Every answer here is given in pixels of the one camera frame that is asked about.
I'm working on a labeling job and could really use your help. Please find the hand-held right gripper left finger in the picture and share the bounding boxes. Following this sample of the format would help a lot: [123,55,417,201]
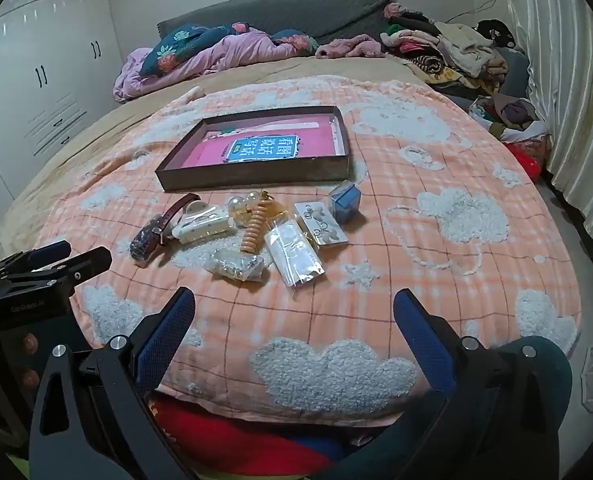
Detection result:
[29,287,197,480]

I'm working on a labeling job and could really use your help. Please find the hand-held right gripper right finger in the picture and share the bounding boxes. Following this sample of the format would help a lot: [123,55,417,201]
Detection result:
[393,288,572,480]

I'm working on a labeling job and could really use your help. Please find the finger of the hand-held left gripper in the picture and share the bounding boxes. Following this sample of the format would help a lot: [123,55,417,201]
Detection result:
[0,240,72,281]
[0,247,113,301]

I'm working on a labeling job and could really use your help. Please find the wristwatch with maroon strap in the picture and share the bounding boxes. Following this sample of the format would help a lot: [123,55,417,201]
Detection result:
[129,192,202,267]

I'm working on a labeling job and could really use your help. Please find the dark bead bracelet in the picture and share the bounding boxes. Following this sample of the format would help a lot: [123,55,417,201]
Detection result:
[205,247,266,283]

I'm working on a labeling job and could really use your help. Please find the pearl and yellow ring set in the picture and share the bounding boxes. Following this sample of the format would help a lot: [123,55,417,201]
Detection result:
[226,191,263,226]

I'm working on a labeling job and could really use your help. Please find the earring card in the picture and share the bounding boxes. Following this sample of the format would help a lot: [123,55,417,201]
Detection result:
[294,201,349,248]

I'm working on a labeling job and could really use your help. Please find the small blue box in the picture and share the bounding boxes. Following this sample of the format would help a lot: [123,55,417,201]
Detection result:
[327,180,363,225]

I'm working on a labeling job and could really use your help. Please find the shallow brown cardboard box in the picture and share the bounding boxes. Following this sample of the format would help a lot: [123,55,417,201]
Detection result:
[155,106,352,193]

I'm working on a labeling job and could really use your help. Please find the person's left hand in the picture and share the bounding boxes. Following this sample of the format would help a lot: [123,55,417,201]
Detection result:
[19,335,40,386]

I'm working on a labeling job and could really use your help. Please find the orange plaid cloud blanket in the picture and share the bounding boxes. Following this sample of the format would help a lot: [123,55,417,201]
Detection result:
[31,75,582,428]

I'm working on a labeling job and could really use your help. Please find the red cloth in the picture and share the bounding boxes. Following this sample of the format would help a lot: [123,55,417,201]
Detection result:
[146,392,347,480]

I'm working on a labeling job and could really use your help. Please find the white wardrobe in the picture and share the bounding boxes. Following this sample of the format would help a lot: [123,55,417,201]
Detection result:
[0,0,130,206]

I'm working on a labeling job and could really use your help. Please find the red bag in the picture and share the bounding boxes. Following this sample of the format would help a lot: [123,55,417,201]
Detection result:
[503,132,552,181]

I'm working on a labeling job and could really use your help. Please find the bag of clothes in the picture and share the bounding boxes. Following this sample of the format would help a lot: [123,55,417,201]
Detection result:
[469,95,549,143]

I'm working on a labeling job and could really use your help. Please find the pink floral quilt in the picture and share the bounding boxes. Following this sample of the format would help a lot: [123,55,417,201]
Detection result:
[112,22,317,105]

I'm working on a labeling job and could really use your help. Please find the grey cushion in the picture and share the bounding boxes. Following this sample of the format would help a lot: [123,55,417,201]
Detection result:
[496,50,532,98]

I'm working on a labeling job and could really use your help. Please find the pile of clothes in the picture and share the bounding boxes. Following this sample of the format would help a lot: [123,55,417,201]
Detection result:
[380,2,509,96]

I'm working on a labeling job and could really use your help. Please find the striped cream curtain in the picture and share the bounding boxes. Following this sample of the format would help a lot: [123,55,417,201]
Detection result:
[496,0,593,281]

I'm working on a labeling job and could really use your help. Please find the pink fluffy garment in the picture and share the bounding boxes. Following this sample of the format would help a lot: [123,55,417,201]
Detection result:
[315,34,384,59]

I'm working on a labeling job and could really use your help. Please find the black garment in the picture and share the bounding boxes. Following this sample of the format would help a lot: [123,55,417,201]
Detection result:
[476,19,517,48]

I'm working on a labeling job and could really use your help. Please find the grey headboard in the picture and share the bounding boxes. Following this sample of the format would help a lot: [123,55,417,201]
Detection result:
[156,0,393,48]

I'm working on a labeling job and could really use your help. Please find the wall cable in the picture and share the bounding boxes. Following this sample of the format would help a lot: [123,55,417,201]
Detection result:
[446,0,509,23]

